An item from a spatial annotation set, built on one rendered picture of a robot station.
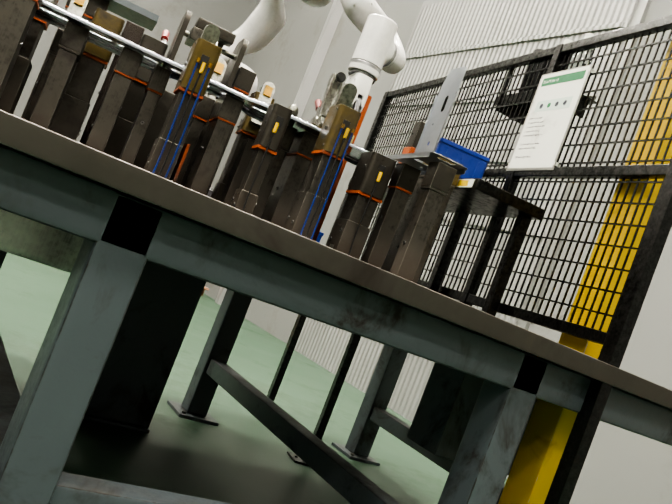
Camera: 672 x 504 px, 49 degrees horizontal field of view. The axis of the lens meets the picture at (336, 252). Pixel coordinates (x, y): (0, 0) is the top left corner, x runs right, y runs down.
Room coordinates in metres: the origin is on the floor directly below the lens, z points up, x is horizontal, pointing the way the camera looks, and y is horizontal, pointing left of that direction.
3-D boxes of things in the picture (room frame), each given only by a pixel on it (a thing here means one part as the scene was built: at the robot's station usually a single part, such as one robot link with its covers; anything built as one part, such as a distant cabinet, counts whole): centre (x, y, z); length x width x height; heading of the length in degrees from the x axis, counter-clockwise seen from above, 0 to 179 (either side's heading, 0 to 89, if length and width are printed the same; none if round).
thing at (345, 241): (1.79, -0.02, 0.84); 0.12 x 0.07 x 0.28; 21
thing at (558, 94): (2.06, -0.43, 1.30); 0.23 x 0.02 x 0.31; 21
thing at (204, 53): (1.63, 0.43, 0.87); 0.12 x 0.07 x 0.35; 21
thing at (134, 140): (1.80, 0.56, 0.84); 0.07 x 0.04 x 0.29; 21
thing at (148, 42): (1.98, 0.67, 0.89); 0.12 x 0.07 x 0.38; 21
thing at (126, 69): (1.76, 0.63, 0.84); 0.12 x 0.05 x 0.29; 21
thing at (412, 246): (1.65, -0.16, 0.84); 0.05 x 0.05 x 0.29; 21
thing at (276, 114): (1.71, 0.24, 0.84); 0.10 x 0.05 x 0.29; 21
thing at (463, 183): (2.29, -0.21, 1.01); 0.90 x 0.22 x 0.03; 21
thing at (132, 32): (1.96, 0.72, 0.90); 0.05 x 0.05 x 0.40; 21
